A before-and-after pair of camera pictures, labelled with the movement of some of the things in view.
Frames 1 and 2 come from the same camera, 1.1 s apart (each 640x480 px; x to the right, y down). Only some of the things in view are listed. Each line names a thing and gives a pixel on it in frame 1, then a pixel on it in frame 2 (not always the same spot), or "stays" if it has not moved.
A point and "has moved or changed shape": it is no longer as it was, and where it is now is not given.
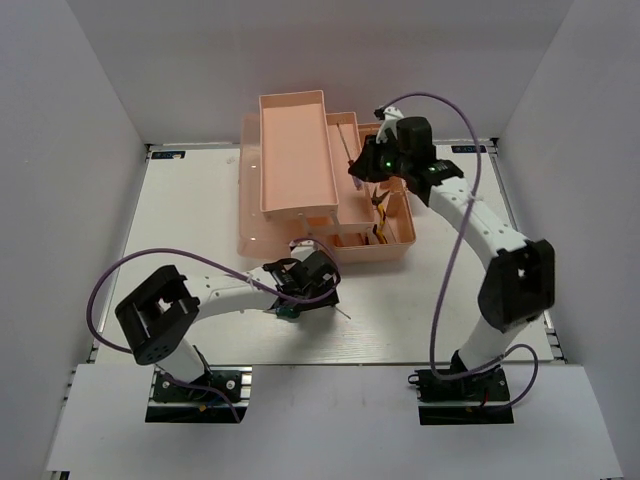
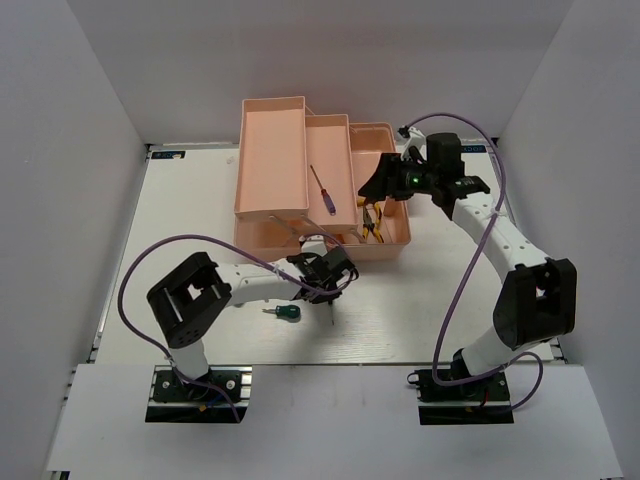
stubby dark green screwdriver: x=284 y=312 stays
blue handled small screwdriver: x=356 y=180 -> x=329 y=203
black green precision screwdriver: x=343 y=313 -> x=330 y=303
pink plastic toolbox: x=294 y=183 stays
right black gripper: x=365 y=166 -> x=386 y=179
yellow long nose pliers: x=379 y=233 has moved or changed shape
